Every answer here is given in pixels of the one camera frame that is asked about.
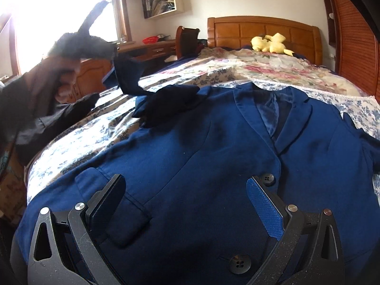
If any row of books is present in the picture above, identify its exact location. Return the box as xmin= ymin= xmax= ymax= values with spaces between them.
xmin=142 ymin=0 xmax=154 ymax=19

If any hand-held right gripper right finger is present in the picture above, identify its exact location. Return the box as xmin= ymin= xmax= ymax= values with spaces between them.
xmin=246 ymin=176 xmax=346 ymax=285

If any blue floral bedsheet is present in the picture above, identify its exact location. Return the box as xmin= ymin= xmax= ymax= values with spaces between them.
xmin=26 ymin=65 xmax=380 ymax=207

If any person's left forearm black sleeve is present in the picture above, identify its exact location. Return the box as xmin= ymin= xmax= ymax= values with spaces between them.
xmin=0 ymin=76 xmax=101 ymax=164

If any wooden louvered wardrobe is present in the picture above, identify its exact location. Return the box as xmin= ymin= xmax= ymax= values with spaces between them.
xmin=316 ymin=0 xmax=380 ymax=102

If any navy blue blazer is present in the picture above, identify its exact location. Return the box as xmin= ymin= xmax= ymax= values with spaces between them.
xmin=15 ymin=56 xmax=380 ymax=285

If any person's left hand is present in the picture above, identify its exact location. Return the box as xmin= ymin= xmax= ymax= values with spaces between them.
xmin=28 ymin=56 xmax=83 ymax=108

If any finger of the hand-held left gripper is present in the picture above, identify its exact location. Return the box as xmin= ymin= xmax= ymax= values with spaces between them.
xmin=78 ymin=0 xmax=113 ymax=38

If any pink floral quilt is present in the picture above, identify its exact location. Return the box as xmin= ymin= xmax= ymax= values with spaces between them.
xmin=139 ymin=47 xmax=371 ymax=103

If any wooden desk with drawers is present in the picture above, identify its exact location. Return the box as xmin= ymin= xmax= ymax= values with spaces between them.
xmin=117 ymin=39 xmax=179 ymax=63

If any wooden cabinet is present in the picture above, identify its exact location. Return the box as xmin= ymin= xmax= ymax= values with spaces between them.
xmin=71 ymin=58 xmax=116 ymax=103

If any dark wooden chair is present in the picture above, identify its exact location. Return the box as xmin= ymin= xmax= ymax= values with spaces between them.
xmin=175 ymin=26 xmax=200 ymax=61

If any wooden framed window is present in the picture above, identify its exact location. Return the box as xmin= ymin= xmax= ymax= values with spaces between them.
xmin=0 ymin=0 xmax=133 ymax=79

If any yellow plush toy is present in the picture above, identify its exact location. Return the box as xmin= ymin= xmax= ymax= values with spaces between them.
xmin=251 ymin=33 xmax=295 ymax=56

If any beige patterned cloth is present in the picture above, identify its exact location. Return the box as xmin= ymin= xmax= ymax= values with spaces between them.
xmin=0 ymin=142 xmax=30 ymax=223

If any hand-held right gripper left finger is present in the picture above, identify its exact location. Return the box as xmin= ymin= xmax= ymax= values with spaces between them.
xmin=9 ymin=174 xmax=126 ymax=285

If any wooden bed headboard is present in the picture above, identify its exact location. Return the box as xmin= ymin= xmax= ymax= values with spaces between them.
xmin=207 ymin=16 xmax=323 ymax=66

